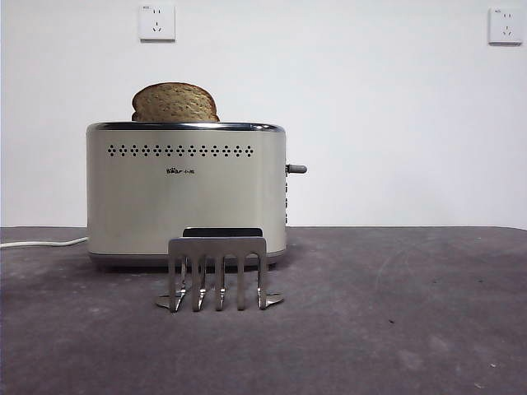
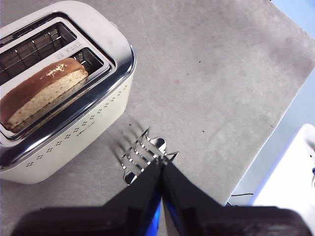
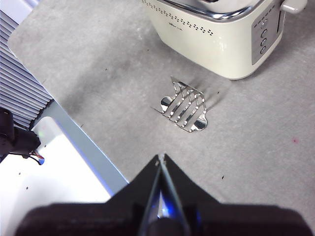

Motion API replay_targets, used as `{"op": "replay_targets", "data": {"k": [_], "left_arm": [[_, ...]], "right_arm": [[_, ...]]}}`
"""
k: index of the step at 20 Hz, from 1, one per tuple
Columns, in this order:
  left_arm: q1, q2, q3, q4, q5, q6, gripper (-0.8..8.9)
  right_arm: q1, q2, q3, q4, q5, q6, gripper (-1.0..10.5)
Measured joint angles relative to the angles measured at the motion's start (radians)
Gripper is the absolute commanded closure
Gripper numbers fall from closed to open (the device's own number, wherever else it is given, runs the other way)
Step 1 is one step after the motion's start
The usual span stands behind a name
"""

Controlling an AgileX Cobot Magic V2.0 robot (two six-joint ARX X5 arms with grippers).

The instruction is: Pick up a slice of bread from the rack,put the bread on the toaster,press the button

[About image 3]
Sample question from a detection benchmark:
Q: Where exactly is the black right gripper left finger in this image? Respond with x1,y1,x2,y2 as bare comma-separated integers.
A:
14,154,162,236

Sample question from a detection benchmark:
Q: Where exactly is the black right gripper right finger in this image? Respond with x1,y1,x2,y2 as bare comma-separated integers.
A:
162,153,313,236

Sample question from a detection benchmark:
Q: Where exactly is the shiny metal toast rack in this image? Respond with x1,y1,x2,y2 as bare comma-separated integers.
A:
151,76,209,134

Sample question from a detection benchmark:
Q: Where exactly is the cream two-slot toaster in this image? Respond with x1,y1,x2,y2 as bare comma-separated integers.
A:
141,0,287,81

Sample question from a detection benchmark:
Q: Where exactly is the toaster lever knob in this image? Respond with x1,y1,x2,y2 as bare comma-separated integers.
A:
280,0,308,14

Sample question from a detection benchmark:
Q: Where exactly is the grey ribbed panel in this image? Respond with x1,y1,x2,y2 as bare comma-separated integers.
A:
0,9,54,130

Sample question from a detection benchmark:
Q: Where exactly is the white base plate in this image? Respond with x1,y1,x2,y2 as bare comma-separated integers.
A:
0,117,112,236

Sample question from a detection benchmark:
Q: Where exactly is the pale grey frame bar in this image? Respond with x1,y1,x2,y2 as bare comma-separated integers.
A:
31,100,130,197

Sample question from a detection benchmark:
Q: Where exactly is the red and blue cable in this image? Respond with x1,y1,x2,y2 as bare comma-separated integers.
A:
29,151,46,166

